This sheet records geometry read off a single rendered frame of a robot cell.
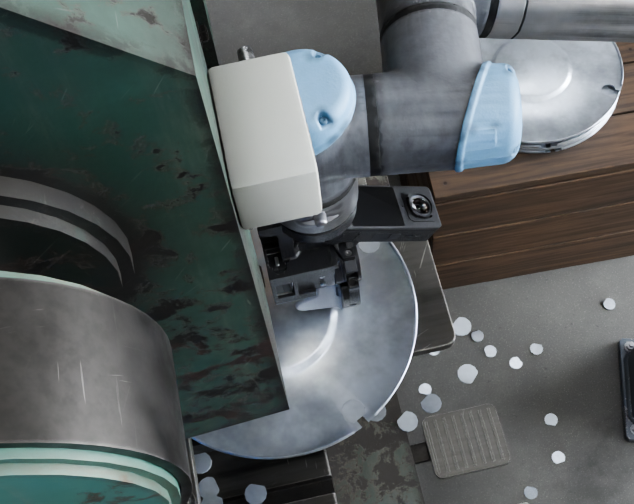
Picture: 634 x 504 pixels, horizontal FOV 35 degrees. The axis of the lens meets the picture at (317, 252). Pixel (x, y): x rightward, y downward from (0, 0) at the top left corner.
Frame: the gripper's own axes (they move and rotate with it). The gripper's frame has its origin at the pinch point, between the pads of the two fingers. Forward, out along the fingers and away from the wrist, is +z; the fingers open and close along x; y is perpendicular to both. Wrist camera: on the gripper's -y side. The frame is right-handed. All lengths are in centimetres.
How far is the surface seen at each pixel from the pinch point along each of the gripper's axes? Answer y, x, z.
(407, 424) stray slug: -3.8, 10.0, 15.1
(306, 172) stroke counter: 4, 18, -54
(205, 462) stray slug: 17.8, 11.0, 9.0
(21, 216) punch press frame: 15, 21, -59
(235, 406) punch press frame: 10.7, 19.5, -29.1
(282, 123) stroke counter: 4, 16, -54
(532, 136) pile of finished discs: -37, -39, 42
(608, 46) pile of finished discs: -54, -52, 42
